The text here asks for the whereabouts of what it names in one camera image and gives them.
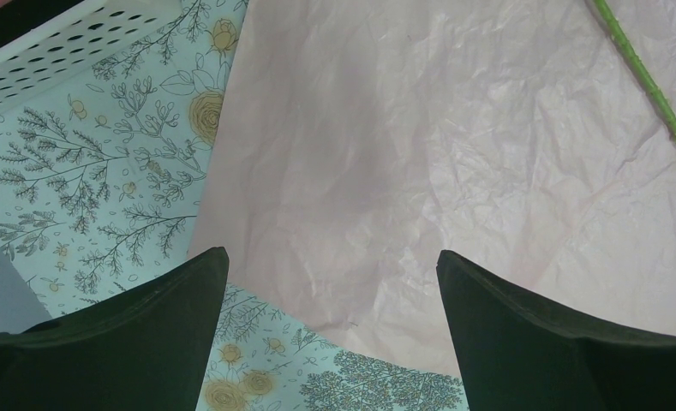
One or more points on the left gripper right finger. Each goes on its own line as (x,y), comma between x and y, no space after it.
(518,350)

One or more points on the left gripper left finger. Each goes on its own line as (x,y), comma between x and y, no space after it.
(144,349)

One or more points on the floral patterned table mat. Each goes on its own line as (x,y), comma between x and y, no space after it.
(101,178)

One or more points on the white plastic basket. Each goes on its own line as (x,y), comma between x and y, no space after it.
(43,43)

